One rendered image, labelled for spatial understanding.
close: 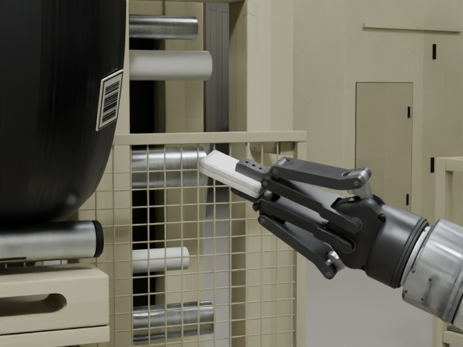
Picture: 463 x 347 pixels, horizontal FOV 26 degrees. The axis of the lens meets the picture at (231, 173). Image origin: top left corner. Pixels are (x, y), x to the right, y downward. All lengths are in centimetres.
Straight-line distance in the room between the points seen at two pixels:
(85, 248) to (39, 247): 5
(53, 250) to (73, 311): 7
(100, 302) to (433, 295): 40
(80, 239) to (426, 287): 42
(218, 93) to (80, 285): 914
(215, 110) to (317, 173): 924
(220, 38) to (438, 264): 941
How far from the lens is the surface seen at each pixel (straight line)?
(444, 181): 395
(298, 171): 99
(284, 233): 103
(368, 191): 98
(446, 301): 96
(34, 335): 116
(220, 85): 1030
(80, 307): 116
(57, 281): 115
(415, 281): 96
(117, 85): 108
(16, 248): 116
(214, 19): 1020
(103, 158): 114
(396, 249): 96
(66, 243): 117
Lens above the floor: 108
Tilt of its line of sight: 5 degrees down
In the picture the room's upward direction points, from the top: straight up
